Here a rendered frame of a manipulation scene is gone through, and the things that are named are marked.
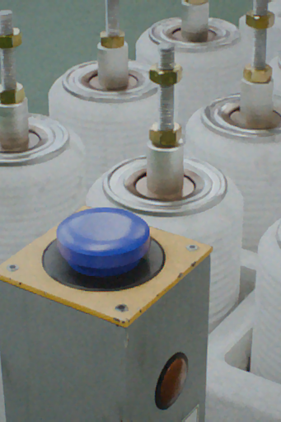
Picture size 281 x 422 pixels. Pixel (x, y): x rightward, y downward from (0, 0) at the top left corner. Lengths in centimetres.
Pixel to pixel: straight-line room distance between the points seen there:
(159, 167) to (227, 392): 14
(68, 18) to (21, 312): 126
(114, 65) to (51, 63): 74
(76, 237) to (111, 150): 33
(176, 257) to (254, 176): 26
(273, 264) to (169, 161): 9
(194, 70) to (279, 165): 17
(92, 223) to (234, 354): 21
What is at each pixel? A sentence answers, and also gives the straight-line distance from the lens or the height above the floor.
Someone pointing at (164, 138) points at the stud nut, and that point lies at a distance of 65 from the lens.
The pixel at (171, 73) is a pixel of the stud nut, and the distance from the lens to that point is 64.
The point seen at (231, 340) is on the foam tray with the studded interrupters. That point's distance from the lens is 66.
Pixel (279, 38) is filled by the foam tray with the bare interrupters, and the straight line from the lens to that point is 116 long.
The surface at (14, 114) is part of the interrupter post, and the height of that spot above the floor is 27.
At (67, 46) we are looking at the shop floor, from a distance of 160.
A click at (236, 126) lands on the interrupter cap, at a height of 25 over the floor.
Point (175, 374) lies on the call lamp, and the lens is 49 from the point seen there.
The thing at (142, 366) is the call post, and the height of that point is 28.
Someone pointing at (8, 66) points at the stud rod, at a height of 31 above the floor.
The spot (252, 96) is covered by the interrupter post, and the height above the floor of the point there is 27.
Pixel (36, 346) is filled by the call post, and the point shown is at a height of 28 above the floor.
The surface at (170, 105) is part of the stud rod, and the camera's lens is 65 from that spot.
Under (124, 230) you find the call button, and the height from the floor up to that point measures 33.
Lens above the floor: 57
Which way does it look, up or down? 29 degrees down
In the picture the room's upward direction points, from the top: straight up
